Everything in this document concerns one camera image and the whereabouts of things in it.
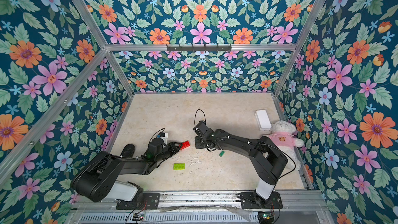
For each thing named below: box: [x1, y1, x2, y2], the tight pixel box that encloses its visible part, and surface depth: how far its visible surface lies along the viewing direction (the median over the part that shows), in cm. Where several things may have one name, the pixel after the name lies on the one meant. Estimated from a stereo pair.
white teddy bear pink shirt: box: [263, 120, 305, 171], surface depth 91 cm
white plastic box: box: [254, 109, 273, 132], surface depth 102 cm
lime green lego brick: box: [173, 162, 186, 170], surface depth 86 cm
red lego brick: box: [180, 140, 191, 150], surface depth 93 cm
